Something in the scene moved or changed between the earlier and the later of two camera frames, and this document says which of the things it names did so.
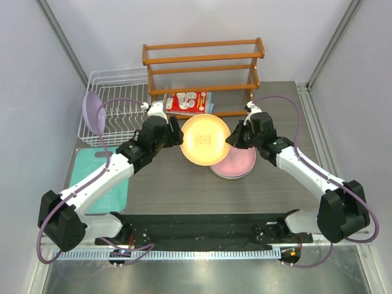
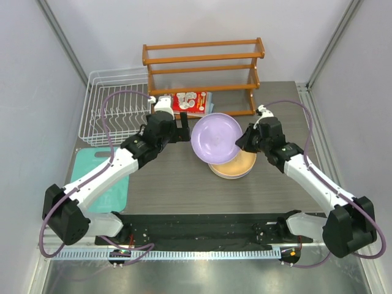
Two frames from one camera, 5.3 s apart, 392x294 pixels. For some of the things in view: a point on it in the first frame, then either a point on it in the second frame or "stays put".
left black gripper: x=175 y=139 stays put
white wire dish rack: x=123 y=91 stays put
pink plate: x=239 y=163 stays put
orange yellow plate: x=204 y=136 → x=242 y=165
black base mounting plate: x=204 y=229 stays put
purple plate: x=92 y=100 → x=214 y=136
